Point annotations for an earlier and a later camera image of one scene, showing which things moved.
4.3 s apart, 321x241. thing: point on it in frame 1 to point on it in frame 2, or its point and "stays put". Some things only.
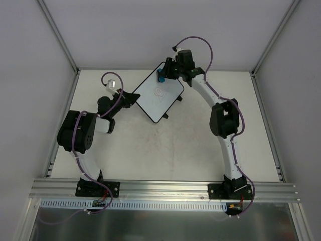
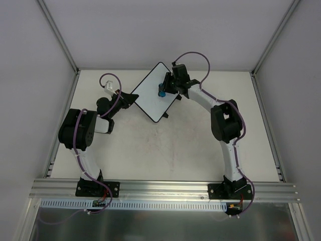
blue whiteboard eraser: [161, 79] to [161, 93]
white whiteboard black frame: [156, 97] stays put
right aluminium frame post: [293, 5] stays put
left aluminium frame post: [59, 35] stays put
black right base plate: [230, 191] stays put
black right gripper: [169, 69] to [171, 85]
